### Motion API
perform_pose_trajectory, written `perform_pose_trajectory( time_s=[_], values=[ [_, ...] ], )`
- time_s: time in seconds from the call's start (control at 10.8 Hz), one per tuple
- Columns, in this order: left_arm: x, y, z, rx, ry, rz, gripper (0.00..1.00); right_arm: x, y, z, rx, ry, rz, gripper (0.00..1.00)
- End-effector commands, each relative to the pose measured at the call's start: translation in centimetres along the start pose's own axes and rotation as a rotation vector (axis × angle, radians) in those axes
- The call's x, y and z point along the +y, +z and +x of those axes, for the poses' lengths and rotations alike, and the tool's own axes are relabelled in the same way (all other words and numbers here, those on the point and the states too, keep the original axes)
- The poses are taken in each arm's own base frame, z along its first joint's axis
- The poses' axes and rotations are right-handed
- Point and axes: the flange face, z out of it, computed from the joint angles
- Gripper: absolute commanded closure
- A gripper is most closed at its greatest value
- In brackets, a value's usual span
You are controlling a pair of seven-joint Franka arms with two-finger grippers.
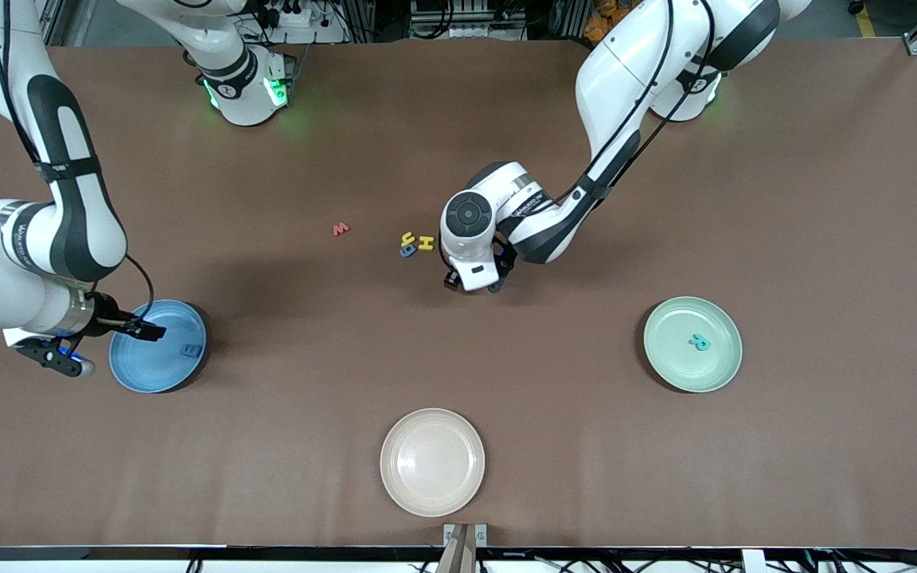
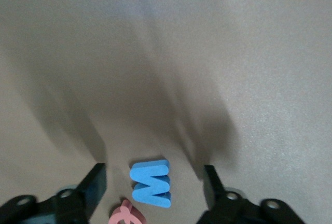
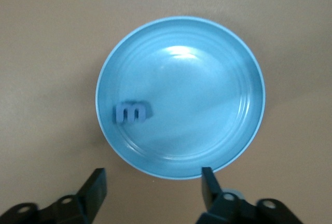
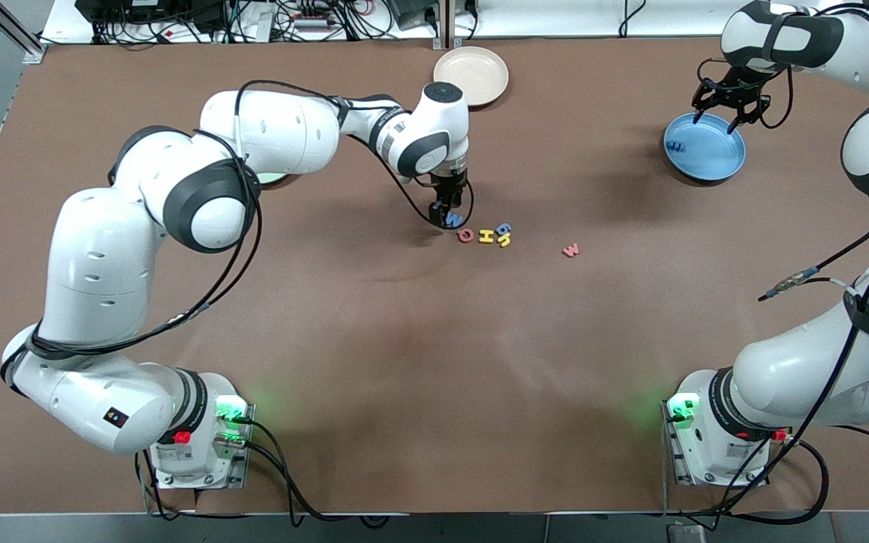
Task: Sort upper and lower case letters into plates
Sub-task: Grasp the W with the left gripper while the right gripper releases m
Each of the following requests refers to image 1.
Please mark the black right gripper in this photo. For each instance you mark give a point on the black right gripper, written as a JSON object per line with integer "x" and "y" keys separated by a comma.
{"x": 106, "y": 316}

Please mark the blue plate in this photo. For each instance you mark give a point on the blue plate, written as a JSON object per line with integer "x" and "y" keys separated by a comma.
{"x": 164, "y": 366}

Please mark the teal foam letter R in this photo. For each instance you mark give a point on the teal foam letter R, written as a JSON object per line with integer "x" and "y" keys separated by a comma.
{"x": 699, "y": 342}

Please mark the grey equipment rack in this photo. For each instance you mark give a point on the grey equipment rack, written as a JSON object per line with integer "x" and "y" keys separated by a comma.
{"x": 466, "y": 20}

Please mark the tan wooden post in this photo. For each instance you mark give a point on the tan wooden post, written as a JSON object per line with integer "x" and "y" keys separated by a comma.
{"x": 458, "y": 553}

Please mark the table front edge rail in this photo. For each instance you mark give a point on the table front edge rail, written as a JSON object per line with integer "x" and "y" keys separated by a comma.
{"x": 108, "y": 551}

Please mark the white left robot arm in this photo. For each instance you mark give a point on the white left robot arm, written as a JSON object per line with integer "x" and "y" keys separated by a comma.
{"x": 626, "y": 72}

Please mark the beige plate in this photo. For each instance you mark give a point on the beige plate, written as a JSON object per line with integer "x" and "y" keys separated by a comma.
{"x": 432, "y": 462}

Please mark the orange packets pile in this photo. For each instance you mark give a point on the orange packets pile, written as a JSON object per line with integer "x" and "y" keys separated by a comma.
{"x": 606, "y": 20}

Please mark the white power strip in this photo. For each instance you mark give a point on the white power strip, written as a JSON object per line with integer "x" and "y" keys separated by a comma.
{"x": 323, "y": 36}

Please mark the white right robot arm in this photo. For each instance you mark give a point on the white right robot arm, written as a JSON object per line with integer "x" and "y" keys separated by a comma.
{"x": 68, "y": 223}

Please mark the metal table edge bracket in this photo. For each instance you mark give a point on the metal table edge bracket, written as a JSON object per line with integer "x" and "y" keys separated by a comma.
{"x": 481, "y": 535}

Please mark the yellow foam letter H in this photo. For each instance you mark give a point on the yellow foam letter H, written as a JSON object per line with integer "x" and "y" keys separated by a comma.
{"x": 425, "y": 243}

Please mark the light green plate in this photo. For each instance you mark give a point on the light green plate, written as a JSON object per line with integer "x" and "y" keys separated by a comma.
{"x": 665, "y": 350}

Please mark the blue foam letter E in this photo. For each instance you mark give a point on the blue foam letter E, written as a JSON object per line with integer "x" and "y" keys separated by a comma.
{"x": 190, "y": 349}

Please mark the blue foam letter g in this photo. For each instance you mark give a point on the blue foam letter g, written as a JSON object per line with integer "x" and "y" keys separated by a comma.
{"x": 407, "y": 251}

